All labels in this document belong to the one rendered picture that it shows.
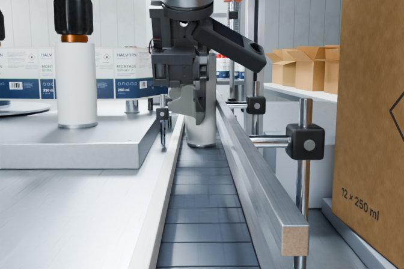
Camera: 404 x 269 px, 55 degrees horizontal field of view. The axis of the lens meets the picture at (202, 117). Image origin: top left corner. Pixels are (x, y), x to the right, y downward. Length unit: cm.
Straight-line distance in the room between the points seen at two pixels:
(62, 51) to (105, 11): 407
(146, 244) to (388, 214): 23
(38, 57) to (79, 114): 31
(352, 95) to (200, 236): 21
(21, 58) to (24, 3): 398
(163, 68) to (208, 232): 28
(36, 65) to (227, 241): 92
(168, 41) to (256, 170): 34
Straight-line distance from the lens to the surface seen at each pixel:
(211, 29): 54
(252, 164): 26
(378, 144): 40
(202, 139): 67
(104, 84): 112
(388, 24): 39
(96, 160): 75
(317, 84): 332
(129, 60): 111
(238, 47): 55
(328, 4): 540
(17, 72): 120
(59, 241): 48
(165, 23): 54
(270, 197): 20
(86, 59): 91
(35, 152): 78
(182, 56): 55
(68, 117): 91
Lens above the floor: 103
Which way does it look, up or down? 8 degrees down
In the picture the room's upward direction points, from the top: straight up
